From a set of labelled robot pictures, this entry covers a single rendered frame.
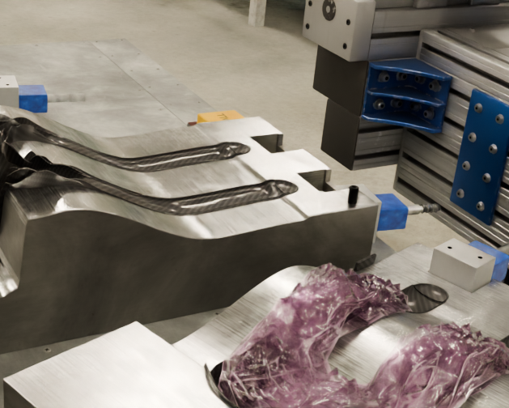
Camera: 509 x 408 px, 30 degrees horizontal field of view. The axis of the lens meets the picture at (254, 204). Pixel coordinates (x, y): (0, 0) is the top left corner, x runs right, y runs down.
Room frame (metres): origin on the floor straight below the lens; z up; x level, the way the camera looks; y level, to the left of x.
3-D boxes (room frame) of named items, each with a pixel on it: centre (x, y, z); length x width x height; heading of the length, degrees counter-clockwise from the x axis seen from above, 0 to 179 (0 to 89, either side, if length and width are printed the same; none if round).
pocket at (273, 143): (1.04, -0.02, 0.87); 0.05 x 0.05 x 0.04; 31
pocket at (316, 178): (0.94, -0.08, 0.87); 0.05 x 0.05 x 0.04; 31
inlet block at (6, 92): (1.26, 0.32, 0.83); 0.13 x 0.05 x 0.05; 112
